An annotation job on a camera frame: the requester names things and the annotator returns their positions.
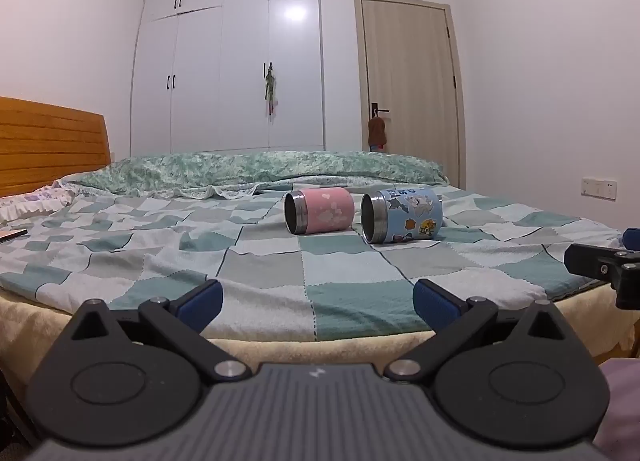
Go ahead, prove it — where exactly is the white wardrobe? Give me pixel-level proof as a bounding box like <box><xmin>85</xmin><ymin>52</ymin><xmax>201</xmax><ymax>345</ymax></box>
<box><xmin>129</xmin><ymin>0</ymin><xmax>326</xmax><ymax>160</ymax></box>

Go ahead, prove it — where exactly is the pink steel cup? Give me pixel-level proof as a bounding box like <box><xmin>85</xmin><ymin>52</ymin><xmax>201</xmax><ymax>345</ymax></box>
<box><xmin>283</xmin><ymin>187</ymin><xmax>356</xmax><ymax>236</ymax></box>

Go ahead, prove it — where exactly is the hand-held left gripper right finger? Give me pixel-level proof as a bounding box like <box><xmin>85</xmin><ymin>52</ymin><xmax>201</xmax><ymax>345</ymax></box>
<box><xmin>384</xmin><ymin>278</ymin><xmax>581</xmax><ymax>382</ymax></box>

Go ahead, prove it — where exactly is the wooden headboard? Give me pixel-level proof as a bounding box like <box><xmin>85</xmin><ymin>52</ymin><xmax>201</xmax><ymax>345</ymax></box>
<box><xmin>0</xmin><ymin>96</ymin><xmax>112</xmax><ymax>198</ymax></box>

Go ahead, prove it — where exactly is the green hanging ornament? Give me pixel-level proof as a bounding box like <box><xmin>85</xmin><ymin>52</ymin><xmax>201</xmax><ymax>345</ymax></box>
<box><xmin>263</xmin><ymin>64</ymin><xmax>280</xmax><ymax>117</ymax></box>

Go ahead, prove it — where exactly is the beige wooden door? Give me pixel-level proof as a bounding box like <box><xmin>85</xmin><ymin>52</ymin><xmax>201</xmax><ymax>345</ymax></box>
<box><xmin>353</xmin><ymin>0</ymin><xmax>467</xmax><ymax>190</ymax></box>

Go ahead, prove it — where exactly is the pink cloth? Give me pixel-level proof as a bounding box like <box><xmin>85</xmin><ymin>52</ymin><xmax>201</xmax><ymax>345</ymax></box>
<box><xmin>591</xmin><ymin>356</ymin><xmax>640</xmax><ymax>461</ymax></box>

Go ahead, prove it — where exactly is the beige fleece bed sheet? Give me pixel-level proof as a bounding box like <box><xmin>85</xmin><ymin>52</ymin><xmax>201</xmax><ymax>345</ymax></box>
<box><xmin>0</xmin><ymin>261</ymin><xmax>640</xmax><ymax>394</ymax></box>

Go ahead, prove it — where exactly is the blue cartoon sticker steel cup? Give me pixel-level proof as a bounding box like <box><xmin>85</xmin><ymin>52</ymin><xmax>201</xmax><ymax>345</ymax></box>
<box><xmin>360</xmin><ymin>186</ymin><xmax>445</xmax><ymax>245</ymax></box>

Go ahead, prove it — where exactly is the white wall socket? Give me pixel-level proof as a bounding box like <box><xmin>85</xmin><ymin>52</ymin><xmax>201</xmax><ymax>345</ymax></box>
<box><xmin>580</xmin><ymin>176</ymin><xmax>618</xmax><ymax>201</ymax></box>

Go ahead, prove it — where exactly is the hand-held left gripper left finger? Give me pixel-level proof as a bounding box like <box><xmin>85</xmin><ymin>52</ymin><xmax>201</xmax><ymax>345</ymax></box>
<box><xmin>61</xmin><ymin>279</ymin><xmax>253</xmax><ymax>382</ymax></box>

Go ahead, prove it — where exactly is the white floral pillow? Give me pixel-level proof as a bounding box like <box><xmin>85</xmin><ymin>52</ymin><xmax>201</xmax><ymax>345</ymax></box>
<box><xmin>0</xmin><ymin>180</ymin><xmax>83</xmax><ymax>223</ymax></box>

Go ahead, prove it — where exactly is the green floral quilt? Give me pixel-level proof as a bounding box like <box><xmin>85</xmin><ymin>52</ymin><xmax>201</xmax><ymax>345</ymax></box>
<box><xmin>59</xmin><ymin>150</ymin><xmax>451</xmax><ymax>200</ymax></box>

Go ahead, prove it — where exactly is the green checked blanket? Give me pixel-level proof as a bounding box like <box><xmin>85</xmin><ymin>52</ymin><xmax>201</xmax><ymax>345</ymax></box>
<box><xmin>0</xmin><ymin>182</ymin><xmax>627</xmax><ymax>343</ymax></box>

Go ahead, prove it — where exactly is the brown hanging bag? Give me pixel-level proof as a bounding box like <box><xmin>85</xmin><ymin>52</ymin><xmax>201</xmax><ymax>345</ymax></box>
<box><xmin>367</xmin><ymin>111</ymin><xmax>389</xmax><ymax>153</ymax></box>

